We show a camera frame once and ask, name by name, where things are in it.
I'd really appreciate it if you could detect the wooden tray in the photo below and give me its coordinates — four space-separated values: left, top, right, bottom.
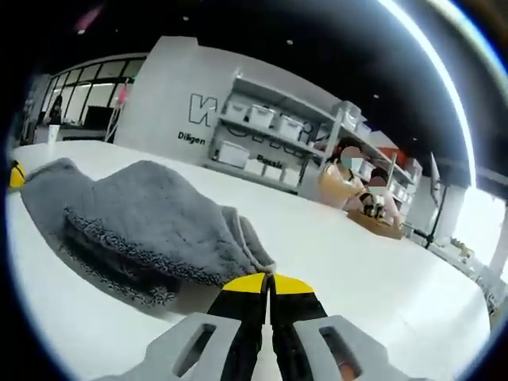
348 209 405 241

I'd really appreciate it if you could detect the group of white storage bins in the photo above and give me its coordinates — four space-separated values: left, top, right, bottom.
216 98 418 203

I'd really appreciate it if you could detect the black display screen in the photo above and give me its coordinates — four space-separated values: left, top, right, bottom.
84 105 116 130

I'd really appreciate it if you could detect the pink object on pole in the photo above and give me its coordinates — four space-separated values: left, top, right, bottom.
103 79 131 144

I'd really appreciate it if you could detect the grey metal shelving rack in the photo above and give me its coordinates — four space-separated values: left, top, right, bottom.
202 71 421 211

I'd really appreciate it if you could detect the long ceiling light strip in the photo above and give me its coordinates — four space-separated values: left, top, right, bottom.
375 0 479 187

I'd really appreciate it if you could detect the grey plush towel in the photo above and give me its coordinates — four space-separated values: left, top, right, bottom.
19 157 277 309

